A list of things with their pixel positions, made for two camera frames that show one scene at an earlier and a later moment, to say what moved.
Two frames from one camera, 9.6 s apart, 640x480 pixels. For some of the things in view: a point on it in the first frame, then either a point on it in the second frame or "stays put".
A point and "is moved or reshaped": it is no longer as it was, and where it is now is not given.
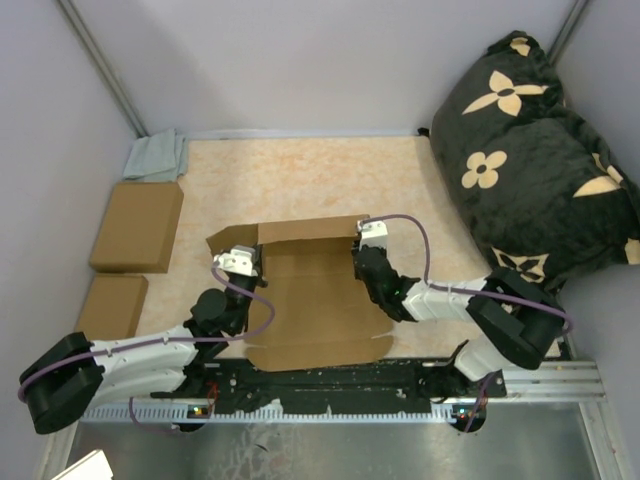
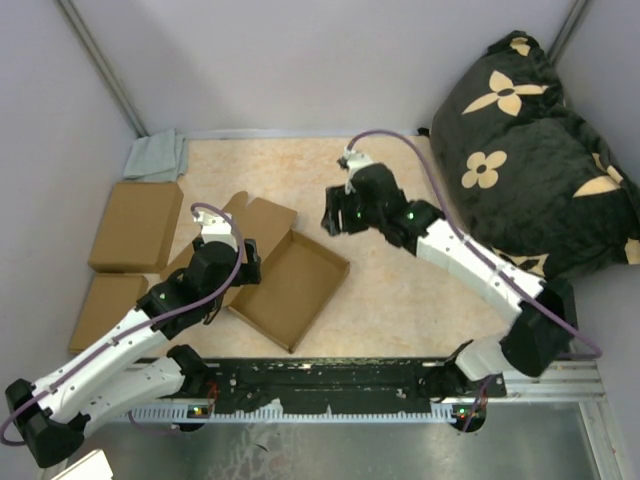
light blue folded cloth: x=158 y=157 stays put
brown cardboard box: x=313 y=310 is moved or reshaped
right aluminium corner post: x=565 y=31 stays put
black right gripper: x=355 y=246 -> x=337 y=201
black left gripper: x=260 y=282 -> x=198 y=243
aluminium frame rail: x=553 y=381 stays put
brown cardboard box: x=137 y=231 stays put
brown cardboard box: x=113 y=306 stays put
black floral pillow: x=550 y=195 stays put
